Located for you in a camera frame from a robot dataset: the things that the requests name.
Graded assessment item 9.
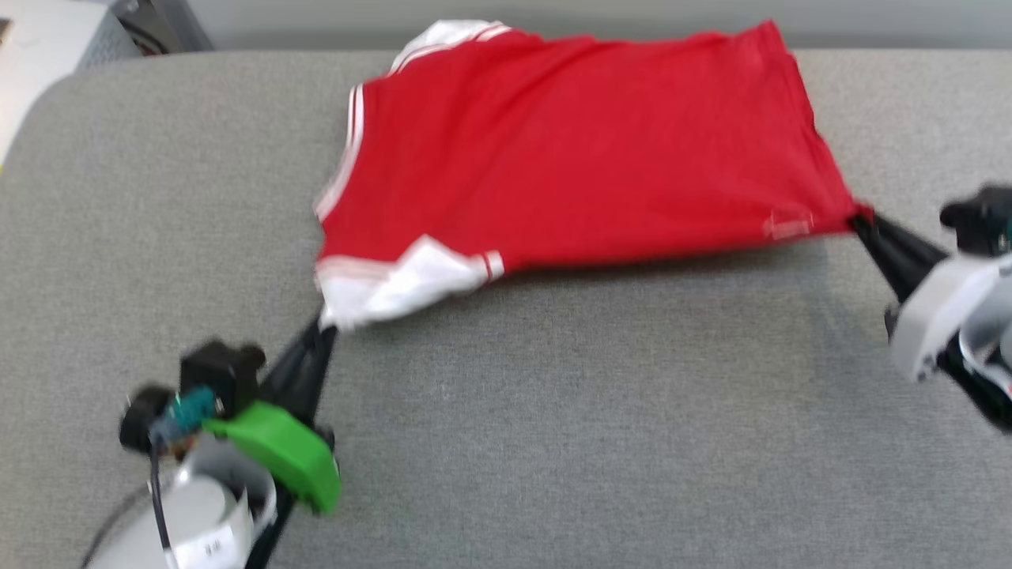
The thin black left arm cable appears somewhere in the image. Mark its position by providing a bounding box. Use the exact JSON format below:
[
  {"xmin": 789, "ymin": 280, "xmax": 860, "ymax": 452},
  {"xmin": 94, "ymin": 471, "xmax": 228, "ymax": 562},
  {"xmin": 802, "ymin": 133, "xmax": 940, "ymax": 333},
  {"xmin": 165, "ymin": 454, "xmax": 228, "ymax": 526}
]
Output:
[{"xmin": 79, "ymin": 454, "xmax": 176, "ymax": 569}]

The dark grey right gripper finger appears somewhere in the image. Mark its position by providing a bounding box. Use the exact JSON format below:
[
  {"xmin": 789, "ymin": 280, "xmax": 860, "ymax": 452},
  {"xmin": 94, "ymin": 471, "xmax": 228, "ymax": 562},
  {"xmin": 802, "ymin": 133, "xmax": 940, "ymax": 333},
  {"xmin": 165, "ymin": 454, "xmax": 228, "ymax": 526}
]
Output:
[
  {"xmin": 852, "ymin": 213, "xmax": 950, "ymax": 278},
  {"xmin": 852, "ymin": 220, "xmax": 925, "ymax": 303}
]

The grey fabric sofa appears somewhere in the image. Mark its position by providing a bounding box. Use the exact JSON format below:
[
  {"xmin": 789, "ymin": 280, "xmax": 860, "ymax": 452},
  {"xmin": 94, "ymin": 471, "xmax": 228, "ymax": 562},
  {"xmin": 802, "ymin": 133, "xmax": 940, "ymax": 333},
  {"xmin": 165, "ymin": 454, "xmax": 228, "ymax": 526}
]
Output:
[{"xmin": 0, "ymin": 47, "xmax": 1012, "ymax": 569}]

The white flat box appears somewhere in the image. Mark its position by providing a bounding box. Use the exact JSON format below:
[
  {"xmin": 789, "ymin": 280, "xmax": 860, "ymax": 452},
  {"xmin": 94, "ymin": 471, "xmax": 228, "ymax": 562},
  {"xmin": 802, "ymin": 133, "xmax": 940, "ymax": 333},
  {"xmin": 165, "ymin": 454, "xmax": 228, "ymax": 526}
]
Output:
[{"xmin": 0, "ymin": 0, "xmax": 145, "ymax": 163}]

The red and white sports shirt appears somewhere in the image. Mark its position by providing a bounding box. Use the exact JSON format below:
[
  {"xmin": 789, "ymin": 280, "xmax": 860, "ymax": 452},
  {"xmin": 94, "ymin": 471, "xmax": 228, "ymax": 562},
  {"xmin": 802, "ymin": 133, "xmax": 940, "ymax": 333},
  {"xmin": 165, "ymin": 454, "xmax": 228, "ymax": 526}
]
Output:
[{"xmin": 314, "ymin": 19, "xmax": 875, "ymax": 332}]

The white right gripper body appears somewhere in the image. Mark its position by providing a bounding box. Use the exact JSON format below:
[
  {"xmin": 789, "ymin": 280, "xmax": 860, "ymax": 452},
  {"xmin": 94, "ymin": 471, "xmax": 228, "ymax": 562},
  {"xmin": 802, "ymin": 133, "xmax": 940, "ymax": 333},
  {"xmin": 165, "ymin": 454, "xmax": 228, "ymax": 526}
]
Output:
[{"xmin": 885, "ymin": 254, "xmax": 1012, "ymax": 382}]

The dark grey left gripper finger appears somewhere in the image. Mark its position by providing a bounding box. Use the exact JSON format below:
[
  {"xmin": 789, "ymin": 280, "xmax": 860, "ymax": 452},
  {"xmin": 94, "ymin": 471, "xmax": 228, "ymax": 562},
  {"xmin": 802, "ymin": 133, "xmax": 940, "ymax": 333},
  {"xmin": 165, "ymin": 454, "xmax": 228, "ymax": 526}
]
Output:
[
  {"xmin": 259, "ymin": 314, "xmax": 330, "ymax": 409},
  {"xmin": 285, "ymin": 326, "xmax": 339, "ymax": 428}
]

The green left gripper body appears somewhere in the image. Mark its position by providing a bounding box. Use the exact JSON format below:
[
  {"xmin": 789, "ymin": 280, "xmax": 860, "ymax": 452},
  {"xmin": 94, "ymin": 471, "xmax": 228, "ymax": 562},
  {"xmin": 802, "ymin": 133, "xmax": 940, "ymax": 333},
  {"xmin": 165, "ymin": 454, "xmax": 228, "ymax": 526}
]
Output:
[{"xmin": 202, "ymin": 400, "xmax": 343, "ymax": 515}]

